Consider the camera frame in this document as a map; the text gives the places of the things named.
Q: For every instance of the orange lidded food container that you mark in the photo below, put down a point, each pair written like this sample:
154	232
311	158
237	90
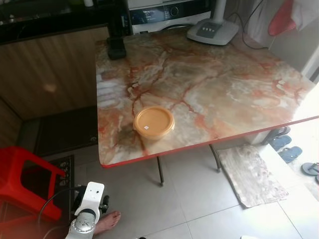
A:
154	123

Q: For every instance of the person's bare foot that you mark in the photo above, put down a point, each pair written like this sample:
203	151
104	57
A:
107	222

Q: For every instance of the dark patterned rug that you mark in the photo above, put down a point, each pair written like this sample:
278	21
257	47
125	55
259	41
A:
62	172

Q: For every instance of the dark plain floor mat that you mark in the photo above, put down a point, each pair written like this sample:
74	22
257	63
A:
65	132

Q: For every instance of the red plastic stool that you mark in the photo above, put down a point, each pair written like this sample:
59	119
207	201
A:
20	167

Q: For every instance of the grey flip-flop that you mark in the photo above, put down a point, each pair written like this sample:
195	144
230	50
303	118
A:
310	169

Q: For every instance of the blue slipper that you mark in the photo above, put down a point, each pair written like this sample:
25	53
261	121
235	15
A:
290	153
279	142

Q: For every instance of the dark slipper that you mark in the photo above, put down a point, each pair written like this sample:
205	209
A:
281	132

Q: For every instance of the brown wooden cabinet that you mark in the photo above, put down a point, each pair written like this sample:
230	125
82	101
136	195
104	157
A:
50	69

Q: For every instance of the beige marble pattern door mat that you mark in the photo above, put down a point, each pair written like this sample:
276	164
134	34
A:
251	174

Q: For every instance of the black box-shaped device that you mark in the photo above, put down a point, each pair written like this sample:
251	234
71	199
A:
117	48

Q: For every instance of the black countertop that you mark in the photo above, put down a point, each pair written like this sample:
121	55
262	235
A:
50	19

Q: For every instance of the white washing machine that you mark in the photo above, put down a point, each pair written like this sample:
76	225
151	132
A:
169	12

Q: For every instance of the grey white fan base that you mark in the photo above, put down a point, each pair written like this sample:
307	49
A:
212	32

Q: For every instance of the white hanging cloth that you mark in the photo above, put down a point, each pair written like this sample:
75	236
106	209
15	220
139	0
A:
301	10

